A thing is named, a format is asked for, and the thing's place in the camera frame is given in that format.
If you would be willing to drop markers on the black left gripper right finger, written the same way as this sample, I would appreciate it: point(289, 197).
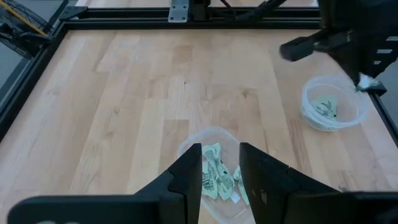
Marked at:
point(267, 186)

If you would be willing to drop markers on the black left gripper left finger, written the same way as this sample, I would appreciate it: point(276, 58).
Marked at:
point(180, 186)

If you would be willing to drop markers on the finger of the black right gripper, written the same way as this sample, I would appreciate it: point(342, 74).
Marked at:
point(311, 43)

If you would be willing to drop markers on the green white sweetener packet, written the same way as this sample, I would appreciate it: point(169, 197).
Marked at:
point(235, 197)
point(222, 174)
point(242, 183)
point(326, 107)
point(209, 183)

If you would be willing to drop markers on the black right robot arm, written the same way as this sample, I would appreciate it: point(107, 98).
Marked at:
point(348, 12)

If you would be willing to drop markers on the clear rectangular plastic container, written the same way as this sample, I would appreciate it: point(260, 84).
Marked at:
point(230, 211)

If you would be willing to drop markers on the clear round plastic container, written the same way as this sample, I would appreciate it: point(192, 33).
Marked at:
point(351, 109)

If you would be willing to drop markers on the black floor stand base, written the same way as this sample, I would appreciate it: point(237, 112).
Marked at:
point(21, 40)

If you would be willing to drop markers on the grey metal bracket plate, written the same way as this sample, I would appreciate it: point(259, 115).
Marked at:
point(178, 11)

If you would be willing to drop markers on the black table edge frame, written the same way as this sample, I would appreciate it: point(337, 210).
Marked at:
point(124, 19)

